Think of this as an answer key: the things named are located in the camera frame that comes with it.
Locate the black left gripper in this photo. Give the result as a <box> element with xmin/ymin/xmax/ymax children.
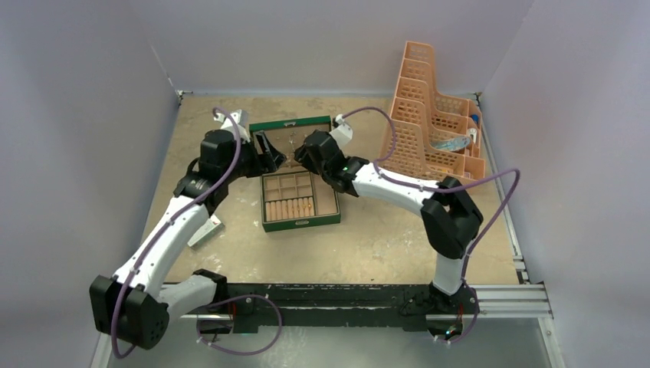
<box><xmin>222</xmin><ymin>131</ymin><xmax>284</xmax><ymax>184</ymax></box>

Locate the green jewelry box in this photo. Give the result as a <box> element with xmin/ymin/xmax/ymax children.
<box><xmin>249</xmin><ymin>116</ymin><xmax>341</xmax><ymax>232</ymax></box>

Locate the silver jewelry piece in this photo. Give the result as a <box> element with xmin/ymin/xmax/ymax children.
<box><xmin>287</xmin><ymin>131</ymin><xmax>297</xmax><ymax>167</ymax></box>

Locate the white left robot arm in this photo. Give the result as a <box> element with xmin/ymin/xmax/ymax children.
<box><xmin>90</xmin><ymin>127</ymin><xmax>286</xmax><ymax>359</ymax></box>

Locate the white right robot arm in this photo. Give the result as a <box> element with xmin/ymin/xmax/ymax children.
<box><xmin>294</xmin><ymin>130</ymin><xmax>484</xmax><ymax>312</ymax></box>

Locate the peach plastic file organizer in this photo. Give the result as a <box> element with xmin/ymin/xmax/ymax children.
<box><xmin>378</xmin><ymin>41</ymin><xmax>486</xmax><ymax>184</ymax></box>

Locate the blue item in organizer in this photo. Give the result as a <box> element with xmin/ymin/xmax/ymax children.
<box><xmin>430</xmin><ymin>136</ymin><xmax>474</xmax><ymax>152</ymax></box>

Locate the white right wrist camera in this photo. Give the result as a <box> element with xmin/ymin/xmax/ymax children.
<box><xmin>330</xmin><ymin>114</ymin><xmax>353</xmax><ymax>149</ymax></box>

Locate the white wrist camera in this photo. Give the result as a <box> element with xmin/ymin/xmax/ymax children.
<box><xmin>212</xmin><ymin>109</ymin><xmax>251</xmax><ymax>143</ymax></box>
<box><xmin>330</xmin><ymin>114</ymin><xmax>353</xmax><ymax>149</ymax></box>

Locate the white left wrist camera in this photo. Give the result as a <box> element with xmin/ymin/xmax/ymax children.
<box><xmin>212</xmin><ymin>109</ymin><xmax>251</xmax><ymax>143</ymax></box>

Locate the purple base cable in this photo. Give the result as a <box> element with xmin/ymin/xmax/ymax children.
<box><xmin>195</xmin><ymin>297</ymin><xmax>282</xmax><ymax>357</ymax></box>

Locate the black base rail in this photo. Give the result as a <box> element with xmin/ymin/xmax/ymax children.
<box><xmin>170</xmin><ymin>270</ymin><xmax>480</xmax><ymax>339</ymax></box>

